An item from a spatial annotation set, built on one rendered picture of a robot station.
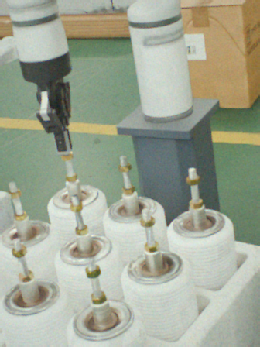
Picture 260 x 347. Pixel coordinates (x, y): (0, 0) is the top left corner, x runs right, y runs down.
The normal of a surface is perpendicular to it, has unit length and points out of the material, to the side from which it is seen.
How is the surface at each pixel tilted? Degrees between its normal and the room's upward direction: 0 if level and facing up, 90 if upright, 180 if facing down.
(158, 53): 90
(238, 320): 90
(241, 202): 0
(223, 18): 90
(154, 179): 90
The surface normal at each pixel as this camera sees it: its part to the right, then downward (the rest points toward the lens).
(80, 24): -0.46, 0.46
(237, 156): -0.15, -0.88
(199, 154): 0.88, 0.09
